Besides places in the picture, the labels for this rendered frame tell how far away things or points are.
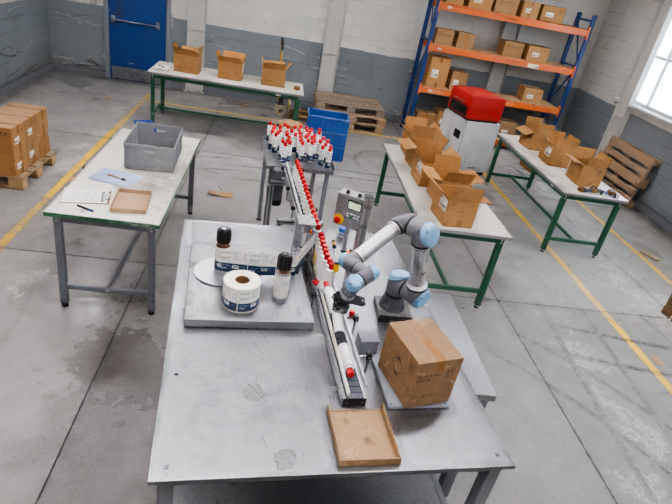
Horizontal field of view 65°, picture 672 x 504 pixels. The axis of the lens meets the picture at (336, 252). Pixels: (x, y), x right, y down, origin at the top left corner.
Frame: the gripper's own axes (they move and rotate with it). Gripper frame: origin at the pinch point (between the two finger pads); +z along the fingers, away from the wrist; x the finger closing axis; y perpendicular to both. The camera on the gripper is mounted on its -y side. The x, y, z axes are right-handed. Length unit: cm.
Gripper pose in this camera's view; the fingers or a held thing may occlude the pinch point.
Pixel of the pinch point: (341, 311)
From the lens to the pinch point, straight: 275.6
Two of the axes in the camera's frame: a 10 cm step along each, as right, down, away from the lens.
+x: 0.7, 8.7, -4.9
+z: -2.4, 4.9, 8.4
